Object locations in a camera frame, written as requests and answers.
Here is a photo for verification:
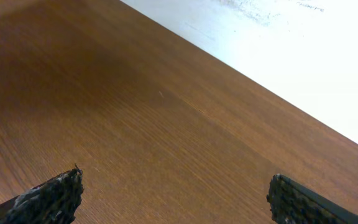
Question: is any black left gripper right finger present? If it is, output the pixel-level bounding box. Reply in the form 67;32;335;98
267;174;358;224

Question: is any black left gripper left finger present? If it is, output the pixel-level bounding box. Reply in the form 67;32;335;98
0;167;84;224

